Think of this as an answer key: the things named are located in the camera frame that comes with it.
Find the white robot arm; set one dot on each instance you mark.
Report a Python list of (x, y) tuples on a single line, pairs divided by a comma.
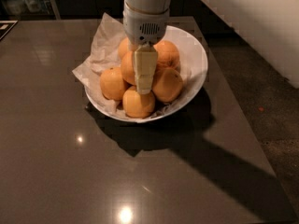
[(271, 27)]

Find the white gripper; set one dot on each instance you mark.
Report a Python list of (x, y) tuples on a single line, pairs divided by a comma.
[(145, 27)]

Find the clear containers in background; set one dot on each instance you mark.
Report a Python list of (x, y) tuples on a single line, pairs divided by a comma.
[(26, 7)]

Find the white crumpled paper liner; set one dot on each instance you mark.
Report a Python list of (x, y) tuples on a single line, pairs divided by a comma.
[(104, 54)]

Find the top centre orange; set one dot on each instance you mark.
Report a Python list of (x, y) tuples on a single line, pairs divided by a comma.
[(127, 69)]

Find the orange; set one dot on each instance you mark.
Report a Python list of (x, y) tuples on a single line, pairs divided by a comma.
[(167, 85), (125, 46), (138, 105), (127, 69), (112, 84), (168, 55)]

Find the back right orange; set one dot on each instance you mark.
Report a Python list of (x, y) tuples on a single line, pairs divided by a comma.
[(168, 55)]

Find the front orange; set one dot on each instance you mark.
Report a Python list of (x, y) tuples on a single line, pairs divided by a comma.
[(138, 105)]

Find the white ceramic bowl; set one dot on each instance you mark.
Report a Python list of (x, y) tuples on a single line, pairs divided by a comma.
[(193, 68)]

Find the back left orange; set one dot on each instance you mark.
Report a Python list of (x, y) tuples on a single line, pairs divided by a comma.
[(125, 46)]

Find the black white object table corner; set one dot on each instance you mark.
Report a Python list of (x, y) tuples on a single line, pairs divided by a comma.
[(5, 27)]

